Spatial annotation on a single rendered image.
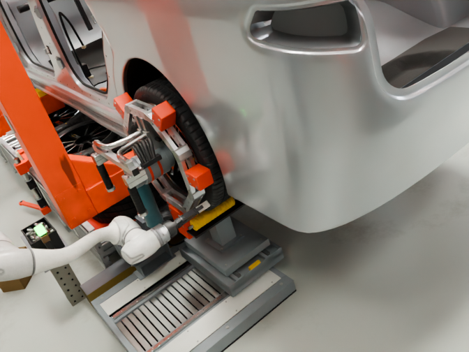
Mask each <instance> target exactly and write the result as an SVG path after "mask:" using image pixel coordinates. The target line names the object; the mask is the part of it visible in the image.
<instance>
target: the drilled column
mask: <svg viewBox="0 0 469 352"><path fill-rule="evenodd" d="M50 272H51V273H52V275H53V277H54V278H55V280H56V281H57V283H58V285H59V286H60V288H61V290H62V291H63V292H64V295H65V296H66V298H67V299H68V301H69V302H70V303H71V305H72V306H75V305H76V304H77V303H79V302H81V301H82V300H83V299H85V298H86V297H85V295H84V293H83V292H82V289H81V288H80V285H81V283H80V282H79V280H78V279H77V277H76V275H75V273H74V271H73V270H72V268H71V266H70V265H69V264H66V265H62V266H60V267H56V268H53V269H51V270H50Z"/></svg>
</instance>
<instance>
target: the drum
mask: <svg viewBox="0 0 469 352"><path fill-rule="evenodd" d="M155 153H156V154H160V155H161V157H162V159H161V160H160V161H157V162H156V163H154V164H153V165H151V166H149V167H148V168H145V172H146V174H147V177H148V179H146V180H145V181H143V182H141V183H140V184H138V185H137V186H136V188H137V189H138V188H140V187H141V186H143V185H144V184H148V183H150V182H152V181H154V180H155V179H157V178H159V177H160V176H162V175H164V174H165V173H167V172H169V171H170V170H171V167H172V166H174V165H175V159H174V156H173V154H172V152H171V151H170V149H169V148H168V147H167V146H166V145H165V144H164V146H163V147H161V148H160V147H159V148H158V149H156V150H155ZM131 161H133V163H134V165H135V166H136V167H138V166H140V163H141V162H140V160H139V158H138V157H137V155H135V156H134V157H132V158H131ZM140 167H141V166H140Z"/></svg>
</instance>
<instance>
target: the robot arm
mask: <svg viewBox="0 0 469 352"><path fill-rule="evenodd" d="M208 207H210V204H209V203H208V201H207V200H206V201H204V202H203V203H202V204H200V205H198V206H197V207H194V208H193V209H191V210H189V211H188V212H186V213H184V214H183V215H181V216H179V218H176V219H175V220H174V222H171V220H167V221H165V222H164V223H162V224H160V223H159V224H158V225H156V226H154V227H153V228H151V229H150V230H148V231H145V230H142V228H141V227H140V226H139V224H137V223H136V222H135V221H134V220H132V219H131V218H129V217H125V216H118V217H115V218H114V219H113V220H112V222H111V223H110V225H109V226H107V227H104V228H100V229H98V230H95V231H93V232H91V233H89V234H88V235H86V236H84V237H83V238H81V239H80V240H78V241H77V242H75V243H73V244H72V245H70V246H68V247H65V248H63V249H19V248H18V247H16V246H15V245H14V244H13V242H12V240H11V239H10V238H9V237H8V236H7V235H6V234H4V233H2V232H1V231H0V281H10V280H15V279H21V278H24V277H29V276H32V275H35V274H38V273H41V272H44V271H47V270H51V269H53V268H56V267H60V266H62V265H66V264H69V263H71V262H73V261H75V260H77V259H78V258H79V257H80V256H82V255H83V254H85V253H86V252H87V251H88V250H90V248H92V247H93V246H95V245H96V244H97V243H99V242H102V241H110V242H111V243H112V244H117V245H121V246H123V248H122V250H121V255H122V257H123V258H124V260H125V261H126V262H127V263H129V264H131V265H133V264H136V263H139V262H141V261H143V260H145V259H146V258H148V257H150V256H151V255H152V254H154V253H155V252H156V251H157V250H158V249H159V248H160V247H161V246H163V245H164V244H166V243H167V242H169V241H170V238H171V237H174V236H175V235H176V234H177V228H181V227H182V226H183V225H184V224H185V223H187V222H188V221H190V220H191V219H192V218H194V217H196V215H197V214H199V213H201V212H202V211H204V210H205V209H207V208H208Z"/></svg>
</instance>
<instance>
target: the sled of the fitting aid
mask: <svg viewBox="0 0 469 352"><path fill-rule="evenodd" d="M269 243H270V245H269V246H268V247H266V248H265V249H263V250H262V251H261V252H260V253H258V254H257V255H256V256H254V257H253V258H252V259H250V260H249V261H248V262H246V263H245V264H244V265H242V266H241V267H240V268H239V269H237V270H236V271H234V272H233V273H232V274H231V275H229V276H228V277H227V276H225V275H224V274H223V273H222V272H220V271H219V270H217V269H216V268H215V267H214V266H212V265H211V264H210V263H208V262H207V261H206V260H205V259H203V258H202V257H200V256H199V255H198V254H196V253H195V252H194V251H193V250H191V249H190V248H188V247H187V246H186V243H183V244H182V245H181V246H179V250H180V252H181V255H182V257H183V258H185V259H186V260H187V261H188V262H189V263H191V264H192V265H193V266H194V267H196V268H197V269H198V270H199V271H201V272H202V273H203V274H204V275H206V276H207V277H208V278H210V279H211V280H212V281H213V282H214V283H215V284H217V285H218V286H220V287H221V288H222V289H223V290H224V291H225V292H226V293H228V294H229V295H231V296H232V297H234V296H235V295H236V294H238V293H239V292H240V291H242V290H243V289H245V288H246V287H247V286H248V285H249V284H251V283H252V282H253V281H255V280H256V279H257V278H258V277H260V276H261V275H262V274H264V273H265V272H266V271H267V270H269V269H270V268H271V267H273V266H274V265H275V264H277V262H279V261H280V260H282V259H283V258H284V255H283V251H282V248H281V247H280V246H278V245H277V244H275V243H274V242H272V241H271V240H269Z"/></svg>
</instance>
